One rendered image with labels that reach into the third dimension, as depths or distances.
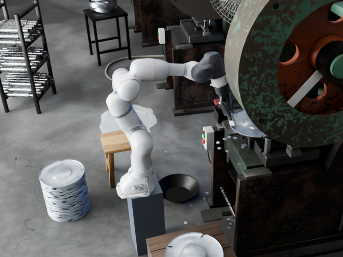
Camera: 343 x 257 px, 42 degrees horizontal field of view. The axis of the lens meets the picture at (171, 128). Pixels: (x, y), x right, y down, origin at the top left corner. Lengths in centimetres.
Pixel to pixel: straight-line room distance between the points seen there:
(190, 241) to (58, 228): 104
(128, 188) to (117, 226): 56
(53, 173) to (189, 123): 144
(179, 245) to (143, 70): 90
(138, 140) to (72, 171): 85
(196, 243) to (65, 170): 111
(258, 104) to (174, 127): 212
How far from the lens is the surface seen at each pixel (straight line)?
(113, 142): 318
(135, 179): 247
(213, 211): 282
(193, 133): 381
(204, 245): 235
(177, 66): 233
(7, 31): 421
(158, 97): 440
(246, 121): 249
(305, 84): 193
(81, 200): 304
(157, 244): 238
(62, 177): 298
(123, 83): 211
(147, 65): 215
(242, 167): 246
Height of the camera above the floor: 208
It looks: 32 degrees down
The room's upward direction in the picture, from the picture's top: 3 degrees counter-clockwise
